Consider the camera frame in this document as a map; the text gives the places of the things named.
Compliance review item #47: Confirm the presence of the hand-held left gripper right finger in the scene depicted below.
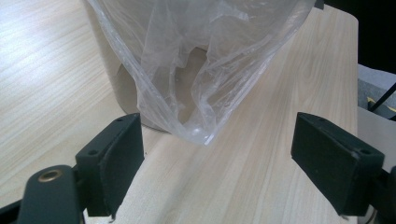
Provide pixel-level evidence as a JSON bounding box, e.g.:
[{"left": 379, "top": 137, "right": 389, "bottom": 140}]
[{"left": 290, "top": 111, "right": 386, "bottom": 217}]

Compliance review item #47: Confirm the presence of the yellow floor tape strip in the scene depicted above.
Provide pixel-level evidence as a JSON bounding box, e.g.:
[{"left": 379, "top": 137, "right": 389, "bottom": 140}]
[{"left": 366, "top": 96, "right": 396, "bottom": 114}]

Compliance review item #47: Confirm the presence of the grey floor plate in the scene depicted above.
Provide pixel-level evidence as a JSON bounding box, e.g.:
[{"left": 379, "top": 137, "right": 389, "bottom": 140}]
[{"left": 357, "top": 104, "right": 396, "bottom": 172}]

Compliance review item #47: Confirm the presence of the thin black floor cable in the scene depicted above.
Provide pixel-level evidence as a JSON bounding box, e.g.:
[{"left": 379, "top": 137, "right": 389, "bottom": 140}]
[{"left": 368, "top": 81, "right": 396, "bottom": 113}]

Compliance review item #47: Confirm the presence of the clear smiley face plastic bag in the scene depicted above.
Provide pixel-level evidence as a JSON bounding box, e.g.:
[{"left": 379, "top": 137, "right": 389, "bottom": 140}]
[{"left": 86, "top": 0, "right": 316, "bottom": 147}]

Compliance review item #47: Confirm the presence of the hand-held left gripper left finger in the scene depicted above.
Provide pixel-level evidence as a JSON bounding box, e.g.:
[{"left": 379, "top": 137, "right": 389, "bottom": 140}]
[{"left": 75, "top": 112, "right": 146, "bottom": 218}]

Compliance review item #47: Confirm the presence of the large black curtain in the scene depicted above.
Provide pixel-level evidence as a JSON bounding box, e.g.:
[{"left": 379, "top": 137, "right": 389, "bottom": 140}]
[{"left": 323, "top": 0, "right": 396, "bottom": 75}]

